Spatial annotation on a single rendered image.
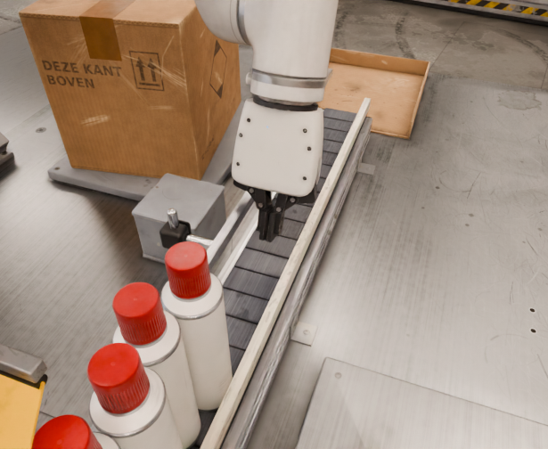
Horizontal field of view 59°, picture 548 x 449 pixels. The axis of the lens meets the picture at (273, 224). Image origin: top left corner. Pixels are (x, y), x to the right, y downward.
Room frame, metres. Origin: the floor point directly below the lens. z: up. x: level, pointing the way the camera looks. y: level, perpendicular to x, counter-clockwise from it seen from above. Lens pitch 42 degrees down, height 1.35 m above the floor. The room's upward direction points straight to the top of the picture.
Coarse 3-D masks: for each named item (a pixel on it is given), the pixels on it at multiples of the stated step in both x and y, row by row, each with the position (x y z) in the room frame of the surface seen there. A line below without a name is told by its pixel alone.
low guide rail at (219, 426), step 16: (352, 128) 0.73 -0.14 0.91; (352, 144) 0.70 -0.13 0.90; (336, 160) 0.63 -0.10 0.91; (336, 176) 0.59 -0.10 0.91; (320, 192) 0.55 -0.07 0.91; (320, 208) 0.51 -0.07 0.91; (304, 240) 0.45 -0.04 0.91; (288, 272) 0.40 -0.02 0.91; (288, 288) 0.38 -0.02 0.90; (272, 304) 0.35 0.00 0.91; (272, 320) 0.33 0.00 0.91; (256, 336) 0.30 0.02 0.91; (256, 352) 0.28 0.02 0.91; (240, 368) 0.26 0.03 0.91; (240, 384) 0.25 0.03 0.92; (224, 400) 0.23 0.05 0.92; (240, 400) 0.24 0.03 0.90; (224, 416) 0.21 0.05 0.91; (208, 432) 0.20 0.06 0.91; (224, 432) 0.20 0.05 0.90; (208, 448) 0.18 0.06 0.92
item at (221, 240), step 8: (328, 72) 0.85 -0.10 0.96; (328, 80) 0.84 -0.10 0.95; (248, 192) 0.49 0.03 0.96; (240, 200) 0.48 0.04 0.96; (248, 200) 0.48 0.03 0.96; (240, 208) 0.46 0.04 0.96; (248, 208) 0.47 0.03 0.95; (232, 216) 0.44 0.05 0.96; (240, 216) 0.45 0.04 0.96; (224, 224) 0.43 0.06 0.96; (232, 224) 0.43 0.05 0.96; (224, 232) 0.42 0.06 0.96; (232, 232) 0.42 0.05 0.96; (216, 240) 0.40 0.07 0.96; (224, 240) 0.40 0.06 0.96; (216, 248) 0.39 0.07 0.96; (224, 248) 0.40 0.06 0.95; (208, 256) 0.38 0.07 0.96; (216, 256) 0.38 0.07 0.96
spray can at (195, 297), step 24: (168, 264) 0.25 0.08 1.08; (192, 264) 0.25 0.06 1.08; (168, 288) 0.26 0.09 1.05; (192, 288) 0.24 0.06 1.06; (216, 288) 0.26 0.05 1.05; (168, 312) 0.24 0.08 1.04; (192, 312) 0.24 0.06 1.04; (216, 312) 0.24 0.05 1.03; (192, 336) 0.23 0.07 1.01; (216, 336) 0.24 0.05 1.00; (192, 360) 0.23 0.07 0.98; (216, 360) 0.24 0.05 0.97; (192, 384) 0.24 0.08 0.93; (216, 384) 0.24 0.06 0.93; (216, 408) 0.24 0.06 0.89
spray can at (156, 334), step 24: (144, 288) 0.23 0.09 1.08; (120, 312) 0.20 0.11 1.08; (144, 312) 0.20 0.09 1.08; (120, 336) 0.21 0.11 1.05; (144, 336) 0.20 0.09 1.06; (168, 336) 0.21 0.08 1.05; (144, 360) 0.19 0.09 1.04; (168, 360) 0.20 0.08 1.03; (168, 384) 0.20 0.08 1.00; (192, 408) 0.21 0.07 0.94; (192, 432) 0.20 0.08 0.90
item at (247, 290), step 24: (336, 120) 0.82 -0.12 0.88; (336, 144) 0.73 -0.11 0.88; (288, 216) 0.54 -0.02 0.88; (264, 240) 0.49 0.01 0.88; (288, 240) 0.49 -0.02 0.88; (312, 240) 0.52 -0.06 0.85; (240, 264) 0.44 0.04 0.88; (264, 264) 0.44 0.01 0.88; (240, 288) 0.40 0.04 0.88; (264, 288) 0.40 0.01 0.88; (240, 312) 0.36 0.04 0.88; (240, 336) 0.33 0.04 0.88; (240, 360) 0.29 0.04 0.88
